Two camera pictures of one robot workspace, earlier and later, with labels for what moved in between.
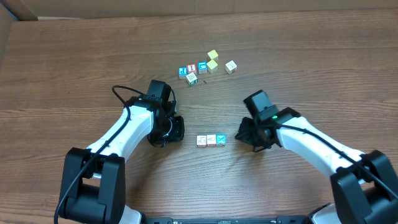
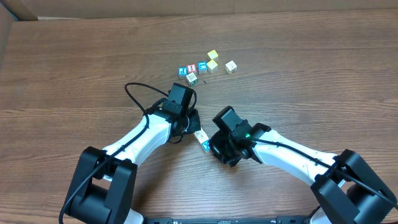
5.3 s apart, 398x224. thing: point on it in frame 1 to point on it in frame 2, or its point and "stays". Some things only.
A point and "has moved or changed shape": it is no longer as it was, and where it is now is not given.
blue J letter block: (202, 67) stays
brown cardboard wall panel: (17, 10) stays
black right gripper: (245, 130) to (218, 149)
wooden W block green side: (191, 79) stays
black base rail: (226, 219) stays
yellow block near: (212, 66) stays
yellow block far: (214, 54) stays
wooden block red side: (211, 140) has moved or changed shape
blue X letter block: (221, 140) has moved or changed shape
